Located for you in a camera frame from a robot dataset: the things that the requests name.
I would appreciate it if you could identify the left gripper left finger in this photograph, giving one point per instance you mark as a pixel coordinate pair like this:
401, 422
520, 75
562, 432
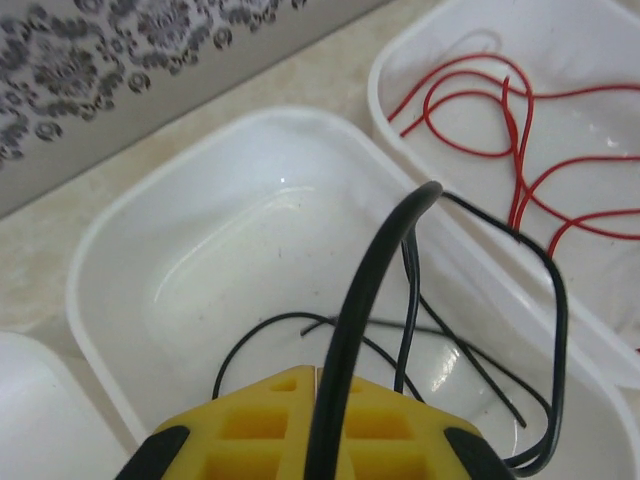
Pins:
240, 440

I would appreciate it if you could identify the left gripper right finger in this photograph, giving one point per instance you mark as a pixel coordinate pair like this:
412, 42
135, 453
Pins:
400, 440

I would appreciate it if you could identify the white plastic bin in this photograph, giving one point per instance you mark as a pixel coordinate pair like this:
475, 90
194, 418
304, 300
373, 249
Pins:
200, 250
40, 410
575, 50

